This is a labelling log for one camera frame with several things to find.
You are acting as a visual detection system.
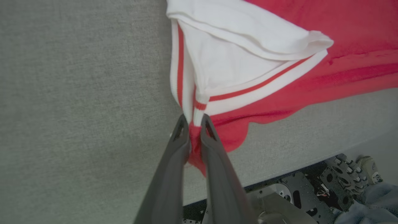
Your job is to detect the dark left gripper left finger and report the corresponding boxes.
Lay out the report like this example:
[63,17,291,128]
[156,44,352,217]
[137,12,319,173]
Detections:
[134,114,191,224]

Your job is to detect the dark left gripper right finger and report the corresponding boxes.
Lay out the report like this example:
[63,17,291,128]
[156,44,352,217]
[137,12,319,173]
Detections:
[200,114,259,224]

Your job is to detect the red garment with white sleeves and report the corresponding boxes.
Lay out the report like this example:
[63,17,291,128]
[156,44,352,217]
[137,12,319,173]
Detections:
[166,0,398,178]

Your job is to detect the grey robot waist cover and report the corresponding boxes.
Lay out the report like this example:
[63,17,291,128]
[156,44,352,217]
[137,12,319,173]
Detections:
[247,183,319,224]

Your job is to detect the grey fabric sofa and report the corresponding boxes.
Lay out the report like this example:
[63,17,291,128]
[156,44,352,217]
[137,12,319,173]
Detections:
[0,0,398,224]

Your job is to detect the beige shoe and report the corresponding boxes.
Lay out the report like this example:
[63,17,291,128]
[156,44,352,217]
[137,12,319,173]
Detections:
[355,155,384,184]

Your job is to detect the blue grey denim cloth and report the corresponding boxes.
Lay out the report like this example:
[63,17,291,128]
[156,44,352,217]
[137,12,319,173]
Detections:
[333,181,398,224]

